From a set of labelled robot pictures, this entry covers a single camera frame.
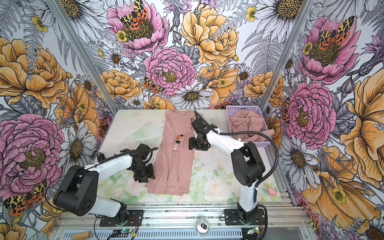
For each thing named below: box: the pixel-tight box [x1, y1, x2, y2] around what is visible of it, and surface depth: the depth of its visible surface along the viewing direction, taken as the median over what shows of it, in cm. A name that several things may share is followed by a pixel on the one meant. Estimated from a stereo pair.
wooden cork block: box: [71, 230, 92, 240], surface depth 70 cm
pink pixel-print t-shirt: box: [145, 109, 196, 196], surface depth 95 cm
